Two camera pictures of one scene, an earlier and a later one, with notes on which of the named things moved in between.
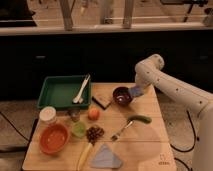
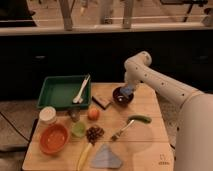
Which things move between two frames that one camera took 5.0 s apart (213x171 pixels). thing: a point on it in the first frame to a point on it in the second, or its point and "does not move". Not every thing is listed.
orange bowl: x=54 y=138 does not move
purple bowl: x=122 y=96 does not move
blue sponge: x=136 y=91 to x=127 y=90
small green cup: x=79 y=129 does not move
